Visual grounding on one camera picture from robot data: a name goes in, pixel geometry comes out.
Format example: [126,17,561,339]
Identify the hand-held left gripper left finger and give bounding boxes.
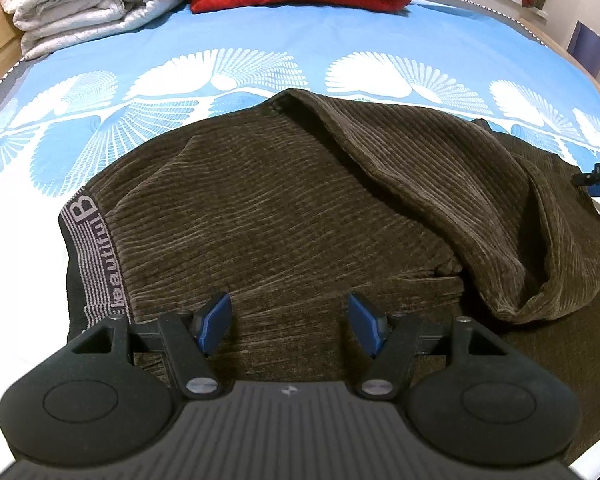
[68,291,232,402]

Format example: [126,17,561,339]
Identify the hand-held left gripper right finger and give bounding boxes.
[347,293,507,402]

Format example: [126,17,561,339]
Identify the brown corduroy pants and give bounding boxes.
[58,88,600,467]

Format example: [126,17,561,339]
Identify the blue white printed bed sheet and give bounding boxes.
[0,0,600,480]

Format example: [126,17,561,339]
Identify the white folded blanket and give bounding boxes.
[0,0,192,61]

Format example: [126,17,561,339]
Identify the purple wall panel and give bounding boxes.
[567,21,600,76]

